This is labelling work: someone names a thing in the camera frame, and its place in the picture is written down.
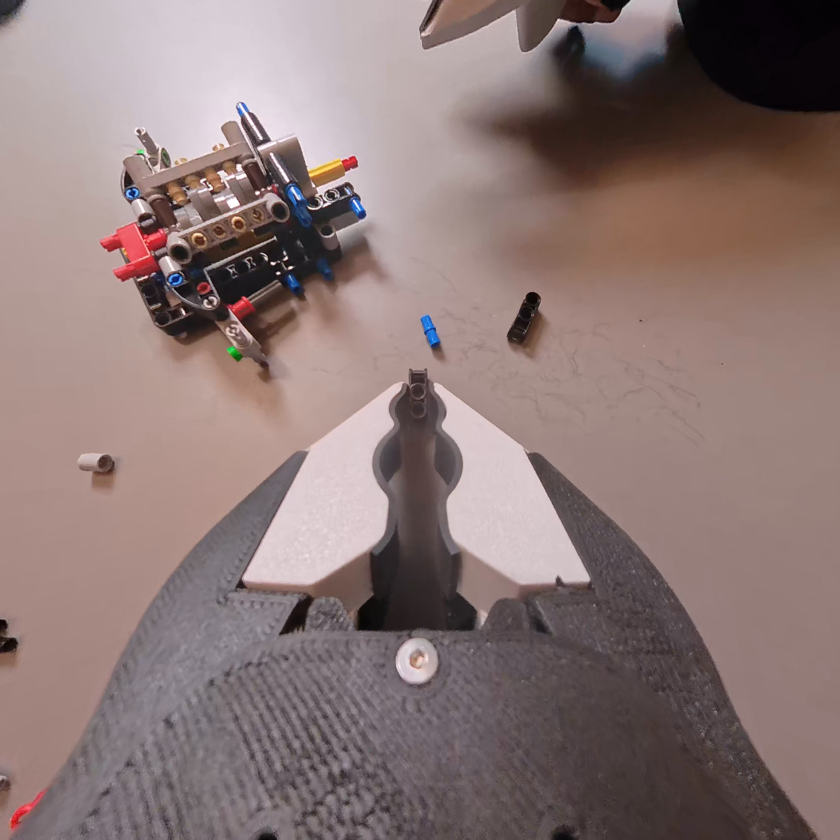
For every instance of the multicoloured lego engine model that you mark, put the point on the multicoloured lego engine model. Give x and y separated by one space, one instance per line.
223 216

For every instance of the person's right hand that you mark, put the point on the person's right hand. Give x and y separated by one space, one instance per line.
587 8

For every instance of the black lego beam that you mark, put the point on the black lego beam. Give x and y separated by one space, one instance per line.
523 318
418 400

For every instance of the grey lego connector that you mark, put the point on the grey lego connector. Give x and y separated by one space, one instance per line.
95 463

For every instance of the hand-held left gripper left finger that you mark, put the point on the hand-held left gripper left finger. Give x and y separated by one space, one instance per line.
315 512

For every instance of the blue lego pin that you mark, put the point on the blue lego pin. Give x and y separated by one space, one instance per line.
430 330

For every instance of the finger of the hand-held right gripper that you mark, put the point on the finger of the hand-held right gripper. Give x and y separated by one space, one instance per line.
538 23
472 19

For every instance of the pile of loose lego pieces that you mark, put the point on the pile of loose lego pieces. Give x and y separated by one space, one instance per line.
6 640

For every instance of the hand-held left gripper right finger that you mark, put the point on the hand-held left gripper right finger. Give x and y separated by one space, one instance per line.
518 512

